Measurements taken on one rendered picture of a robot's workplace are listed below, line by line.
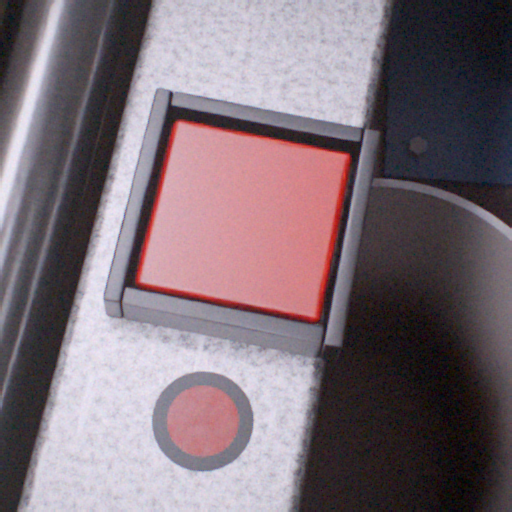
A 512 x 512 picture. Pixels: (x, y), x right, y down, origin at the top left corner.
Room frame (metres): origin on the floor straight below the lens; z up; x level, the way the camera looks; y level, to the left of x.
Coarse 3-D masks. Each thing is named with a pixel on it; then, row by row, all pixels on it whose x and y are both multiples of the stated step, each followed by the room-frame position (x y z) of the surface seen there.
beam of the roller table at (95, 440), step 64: (192, 0) 0.25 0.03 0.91; (256, 0) 0.25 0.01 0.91; (320, 0) 0.25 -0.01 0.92; (384, 0) 0.26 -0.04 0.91; (192, 64) 0.22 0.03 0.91; (256, 64) 0.22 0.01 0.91; (320, 64) 0.23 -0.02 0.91; (128, 128) 0.20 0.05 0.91; (128, 192) 0.17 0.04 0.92; (128, 320) 0.13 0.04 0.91; (320, 320) 0.13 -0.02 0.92; (64, 384) 0.10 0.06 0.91; (128, 384) 0.11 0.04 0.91; (256, 384) 0.11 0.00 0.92; (320, 384) 0.11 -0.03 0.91; (64, 448) 0.08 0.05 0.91; (128, 448) 0.09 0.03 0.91; (256, 448) 0.09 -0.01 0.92
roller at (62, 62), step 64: (64, 0) 0.24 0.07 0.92; (128, 0) 0.25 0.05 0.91; (0, 64) 0.21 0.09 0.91; (64, 64) 0.21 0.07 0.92; (0, 128) 0.19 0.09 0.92; (64, 128) 0.19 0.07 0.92; (0, 192) 0.16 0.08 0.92; (64, 192) 0.17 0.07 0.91; (0, 256) 0.14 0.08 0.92; (64, 256) 0.15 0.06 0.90; (0, 320) 0.12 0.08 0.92; (0, 384) 0.10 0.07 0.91; (0, 448) 0.08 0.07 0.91
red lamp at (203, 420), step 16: (176, 400) 0.10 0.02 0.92; (192, 400) 0.10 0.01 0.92; (208, 400) 0.10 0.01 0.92; (224, 400) 0.10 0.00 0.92; (176, 416) 0.10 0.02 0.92; (192, 416) 0.10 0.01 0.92; (208, 416) 0.10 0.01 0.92; (224, 416) 0.10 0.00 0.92; (176, 432) 0.09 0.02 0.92; (192, 432) 0.09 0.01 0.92; (208, 432) 0.09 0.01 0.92; (224, 432) 0.09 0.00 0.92; (192, 448) 0.09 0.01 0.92; (208, 448) 0.09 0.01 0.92; (224, 448) 0.09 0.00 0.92
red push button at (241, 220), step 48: (192, 144) 0.19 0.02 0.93; (240, 144) 0.19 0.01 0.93; (288, 144) 0.19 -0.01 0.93; (192, 192) 0.17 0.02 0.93; (240, 192) 0.17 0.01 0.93; (288, 192) 0.17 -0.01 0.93; (336, 192) 0.17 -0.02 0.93; (192, 240) 0.15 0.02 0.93; (240, 240) 0.15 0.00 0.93; (288, 240) 0.16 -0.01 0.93; (144, 288) 0.13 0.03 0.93; (192, 288) 0.14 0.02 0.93; (240, 288) 0.14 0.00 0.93; (288, 288) 0.14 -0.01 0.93
